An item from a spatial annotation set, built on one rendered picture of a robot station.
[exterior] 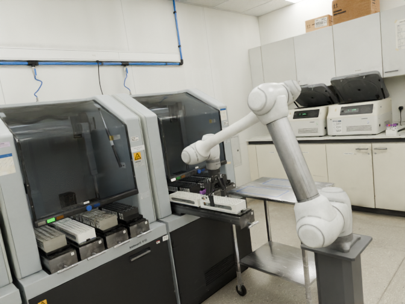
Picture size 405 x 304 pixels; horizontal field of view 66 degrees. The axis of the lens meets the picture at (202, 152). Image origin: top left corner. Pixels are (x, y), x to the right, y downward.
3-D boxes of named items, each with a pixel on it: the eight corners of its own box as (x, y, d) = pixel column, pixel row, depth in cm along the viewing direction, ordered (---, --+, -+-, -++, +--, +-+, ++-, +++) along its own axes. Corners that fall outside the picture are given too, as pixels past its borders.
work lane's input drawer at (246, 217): (166, 212, 224) (164, 200, 223) (180, 206, 233) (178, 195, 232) (247, 231, 172) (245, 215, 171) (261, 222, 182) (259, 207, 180)
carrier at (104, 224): (116, 224, 188) (114, 214, 187) (118, 224, 186) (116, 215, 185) (99, 230, 179) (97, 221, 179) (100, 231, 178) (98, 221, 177)
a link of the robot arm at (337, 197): (357, 226, 154) (354, 184, 151) (346, 241, 141) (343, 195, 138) (323, 222, 165) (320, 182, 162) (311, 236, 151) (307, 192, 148)
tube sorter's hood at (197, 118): (129, 178, 249) (116, 98, 240) (185, 161, 291) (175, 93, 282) (170, 183, 212) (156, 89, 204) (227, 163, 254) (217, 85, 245)
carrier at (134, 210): (137, 215, 198) (136, 206, 197) (139, 216, 197) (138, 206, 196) (122, 221, 190) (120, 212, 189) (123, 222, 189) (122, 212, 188)
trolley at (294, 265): (235, 294, 238) (222, 191, 227) (270, 268, 269) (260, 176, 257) (318, 333, 189) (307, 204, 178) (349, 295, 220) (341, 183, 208)
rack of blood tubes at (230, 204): (200, 208, 199) (199, 199, 198) (211, 203, 206) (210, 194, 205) (236, 215, 178) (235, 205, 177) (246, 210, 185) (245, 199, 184)
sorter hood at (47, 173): (9, 213, 190) (-15, 109, 181) (100, 186, 232) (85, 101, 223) (35, 228, 153) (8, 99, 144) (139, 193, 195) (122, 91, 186)
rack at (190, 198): (169, 202, 222) (168, 194, 221) (179, 198, 229) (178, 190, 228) (198, 209, 201) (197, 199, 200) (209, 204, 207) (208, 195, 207)
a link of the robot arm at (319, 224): (351, 233, 139) (335, 254, 122) (317, 237, 149) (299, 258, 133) (285, 75, 144) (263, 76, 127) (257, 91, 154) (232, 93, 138)
